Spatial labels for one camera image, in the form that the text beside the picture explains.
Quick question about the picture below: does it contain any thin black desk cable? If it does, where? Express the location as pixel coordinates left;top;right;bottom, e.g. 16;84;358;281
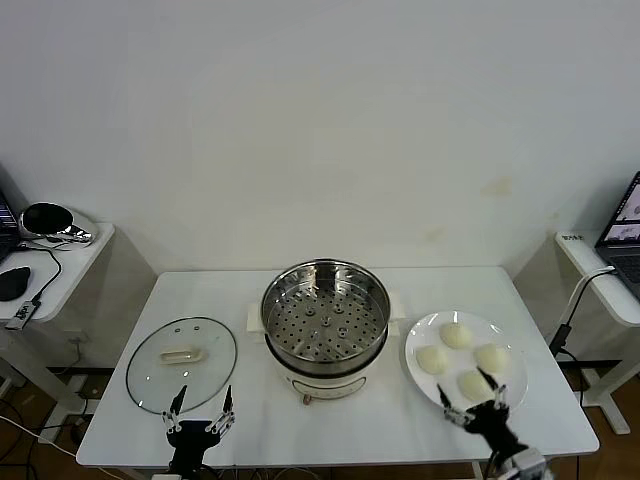
14;239;64;304

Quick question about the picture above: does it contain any laptop with pink screen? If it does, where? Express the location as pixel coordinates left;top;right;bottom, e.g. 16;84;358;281
0;162;26;266

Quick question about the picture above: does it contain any round glass pot lid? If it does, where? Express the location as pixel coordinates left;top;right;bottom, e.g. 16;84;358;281
125;315;238;415

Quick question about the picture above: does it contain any white round plate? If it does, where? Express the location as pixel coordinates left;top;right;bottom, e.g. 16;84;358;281
404;310;529;420

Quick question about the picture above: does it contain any white floor cable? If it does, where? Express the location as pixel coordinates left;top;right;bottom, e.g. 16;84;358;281
0;417;79;456

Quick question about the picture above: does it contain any stainless steel steamer basket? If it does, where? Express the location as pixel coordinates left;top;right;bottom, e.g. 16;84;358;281
246;258;407;374

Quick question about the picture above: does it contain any dark grey open laptop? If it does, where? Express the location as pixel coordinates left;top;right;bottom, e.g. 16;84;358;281
594;171;640;300

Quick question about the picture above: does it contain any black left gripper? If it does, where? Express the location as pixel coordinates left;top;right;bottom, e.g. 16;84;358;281
160;384;236;472

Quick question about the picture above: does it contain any black computer mouse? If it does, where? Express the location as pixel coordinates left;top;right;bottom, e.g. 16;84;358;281
0;266;32;302

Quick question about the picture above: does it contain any cream electric cooking pot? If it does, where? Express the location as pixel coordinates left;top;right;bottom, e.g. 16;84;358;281
264;319;401;405

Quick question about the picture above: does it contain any chrome and black headset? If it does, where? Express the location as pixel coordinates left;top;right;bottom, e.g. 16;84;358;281
18;201;97;248

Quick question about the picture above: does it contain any white side table with mouse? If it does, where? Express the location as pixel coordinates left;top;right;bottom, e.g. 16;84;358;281
0;222;156;426

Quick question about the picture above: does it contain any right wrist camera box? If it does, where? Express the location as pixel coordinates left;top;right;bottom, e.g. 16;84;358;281
509;448;547;480

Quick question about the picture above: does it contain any white side table with label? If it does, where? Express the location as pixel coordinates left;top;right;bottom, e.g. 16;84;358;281
514;230;640;435

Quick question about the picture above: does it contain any grey usb hub dongle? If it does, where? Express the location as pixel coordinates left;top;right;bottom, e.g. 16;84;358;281
4;298;42;330

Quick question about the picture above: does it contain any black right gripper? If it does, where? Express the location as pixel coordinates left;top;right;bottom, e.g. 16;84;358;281
437;367;529;456

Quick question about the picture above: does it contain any white steamed baozi bun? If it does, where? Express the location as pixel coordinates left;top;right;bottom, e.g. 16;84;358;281
438;322;475;350
473;343;511;374
457;369;496;402
416;345;450;375

